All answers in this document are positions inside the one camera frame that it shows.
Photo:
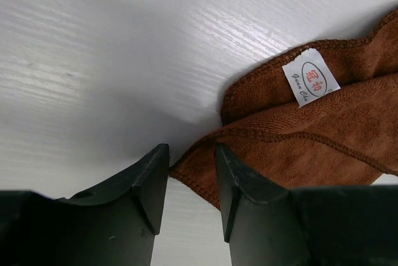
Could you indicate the brown microfiber towel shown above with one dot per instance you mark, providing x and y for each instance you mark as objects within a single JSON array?
[{"x": 348, "y": 137}]

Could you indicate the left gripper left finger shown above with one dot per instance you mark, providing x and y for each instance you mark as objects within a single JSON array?
[{"x": 112, "y": 223}]

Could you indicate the white towel label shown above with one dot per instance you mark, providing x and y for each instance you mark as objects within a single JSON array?
[{"x": 309, "y": 77}]

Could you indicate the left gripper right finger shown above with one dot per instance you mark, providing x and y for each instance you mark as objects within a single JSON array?
[{"x": 267, "y": 224}]

